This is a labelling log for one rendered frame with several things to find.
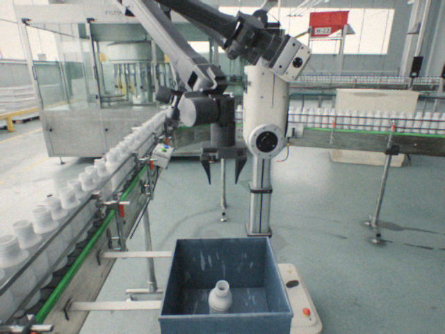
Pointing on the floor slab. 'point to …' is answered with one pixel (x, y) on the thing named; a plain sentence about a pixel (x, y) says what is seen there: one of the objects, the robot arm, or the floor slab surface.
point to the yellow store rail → (15, 115)
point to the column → (411, 38)
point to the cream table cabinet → (387, 99)
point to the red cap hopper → (326, 27)
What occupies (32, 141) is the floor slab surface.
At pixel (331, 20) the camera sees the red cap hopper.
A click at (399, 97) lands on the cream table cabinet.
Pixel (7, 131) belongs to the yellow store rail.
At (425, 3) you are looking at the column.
